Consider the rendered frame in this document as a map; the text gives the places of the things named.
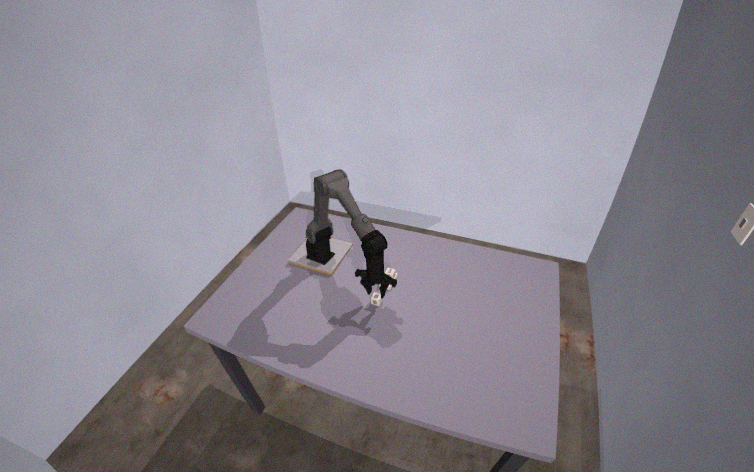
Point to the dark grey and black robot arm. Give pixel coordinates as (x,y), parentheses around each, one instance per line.
(334,185)

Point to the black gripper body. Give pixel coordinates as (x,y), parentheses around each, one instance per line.
(376,277)

